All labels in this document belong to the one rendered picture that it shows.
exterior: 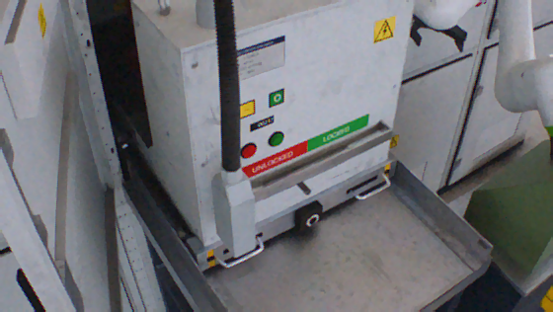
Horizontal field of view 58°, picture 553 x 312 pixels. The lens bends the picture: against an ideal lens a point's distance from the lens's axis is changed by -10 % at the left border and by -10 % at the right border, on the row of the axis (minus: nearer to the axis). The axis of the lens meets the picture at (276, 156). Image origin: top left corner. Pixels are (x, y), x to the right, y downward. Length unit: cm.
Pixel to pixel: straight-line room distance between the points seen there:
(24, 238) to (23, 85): 19
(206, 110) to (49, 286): 42
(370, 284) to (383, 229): 16
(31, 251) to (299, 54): 57
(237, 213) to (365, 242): 42
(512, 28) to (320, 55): 70
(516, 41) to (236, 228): 92
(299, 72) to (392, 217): 49
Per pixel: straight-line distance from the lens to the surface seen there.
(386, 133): 119
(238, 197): 91
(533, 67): 137
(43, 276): 64
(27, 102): 68
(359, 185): 131
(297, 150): 110
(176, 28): 89
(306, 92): 102
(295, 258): 122
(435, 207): 132
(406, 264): 124
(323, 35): 97
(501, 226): 143
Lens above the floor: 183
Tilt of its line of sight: 43 degrees down
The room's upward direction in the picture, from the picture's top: 1 degrees clockwise
